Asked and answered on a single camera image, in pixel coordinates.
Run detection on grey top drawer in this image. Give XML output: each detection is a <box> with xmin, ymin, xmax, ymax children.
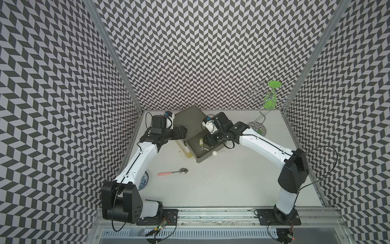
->
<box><xmin>185</xmin><ymin>133</ymin><xmax>224</xmax><ymax>163</ymax></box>

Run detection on pink handled metal spoon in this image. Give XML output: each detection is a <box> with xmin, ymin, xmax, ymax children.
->
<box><xmin>157</xmin><ymin>168</ymin><xmax>188</xmax><ymax>176</ymax></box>

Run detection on chrome spiral mug tree stand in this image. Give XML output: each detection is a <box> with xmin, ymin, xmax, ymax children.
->
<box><xmin>248</xmin><ymin>80</ymin><xmax>292</xmax><ymax>136</ymax></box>

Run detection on grey drawer cabinet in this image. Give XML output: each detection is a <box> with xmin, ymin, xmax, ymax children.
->
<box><xmin>173</xmin><ymin>105</ymin><xmax>208</xmax><ymax>158</ymax></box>

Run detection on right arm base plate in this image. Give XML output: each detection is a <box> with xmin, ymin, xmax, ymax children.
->
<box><xmin>254</xmin><ymin>208</ymin><xmax>302</xmax><ymax>226</ymax></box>

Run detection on blue patterned white plate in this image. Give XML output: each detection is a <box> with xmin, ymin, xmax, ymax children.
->
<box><xmin>138</xmin><ymin>172</ymin><xmax>149</xmax><ymax>190</ymax></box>

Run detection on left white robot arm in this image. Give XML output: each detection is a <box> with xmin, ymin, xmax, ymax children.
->
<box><xmin>101</xmin><ymin>111</ymin><xmax>187</xmax><ymax>224</ymax></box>

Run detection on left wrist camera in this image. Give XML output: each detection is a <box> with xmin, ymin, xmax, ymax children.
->
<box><xmin>164</xmin><ymin>111</ymin><xmax>175</xmax><ymax>129</ymax></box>

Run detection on aluminium front rail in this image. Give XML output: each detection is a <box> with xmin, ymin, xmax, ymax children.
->
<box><xmin>91</xmin><ymin>206</ymin><xmax>348</xmax><ymax>229</ymax></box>

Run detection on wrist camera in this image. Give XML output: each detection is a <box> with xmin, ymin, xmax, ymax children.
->
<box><xmin>202</xmin><ymin>115</ymin><xmax>218</xmax><ymax>134</ymax></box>
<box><xmin>164</xmin><ymin>111</ymin><xmax>175</xmax><ymax>129</ymax></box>

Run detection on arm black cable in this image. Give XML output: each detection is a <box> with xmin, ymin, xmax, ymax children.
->
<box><xmin>295</xmin><ymin>145</ymin><xmax>339</xmax><ymax>196</ymax></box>
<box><xmin>109</xmin><ymin>182</ymin><xmax>127</xmax><ymax>232</ymax></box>

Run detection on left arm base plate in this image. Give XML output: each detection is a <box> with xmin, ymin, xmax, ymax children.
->
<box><xmin>136</xmin><ymin>209</ymin><xmax>179</xmax><ymax>227</ymax></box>

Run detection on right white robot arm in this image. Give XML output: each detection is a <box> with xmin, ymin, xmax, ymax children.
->
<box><xmin>201</xmin><ymin>112</ymin><xmax>309</xmax><ymax>225</ymax></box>

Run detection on keys with yellow tag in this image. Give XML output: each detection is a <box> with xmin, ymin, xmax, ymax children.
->
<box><xmin>199</xmin><ymin>138</ymin><xmax>209</xmax><ymax>151</ymax></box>

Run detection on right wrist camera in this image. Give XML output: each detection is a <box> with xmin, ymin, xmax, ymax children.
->
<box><xmin>202</xmin><ymin>115</ymin><xmax>218</xmax><ymax>134</ymax></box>

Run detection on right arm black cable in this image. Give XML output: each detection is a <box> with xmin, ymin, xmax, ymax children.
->
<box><xmin>295</xmin><ymin>145</ymin><xmax>339</xmax><ymax>196</ymax></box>

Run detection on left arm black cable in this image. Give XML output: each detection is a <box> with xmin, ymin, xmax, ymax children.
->
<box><xmin>109</xmin><ymin>182</ymin><xmax>127</xmax><ymax>232</ymax></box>

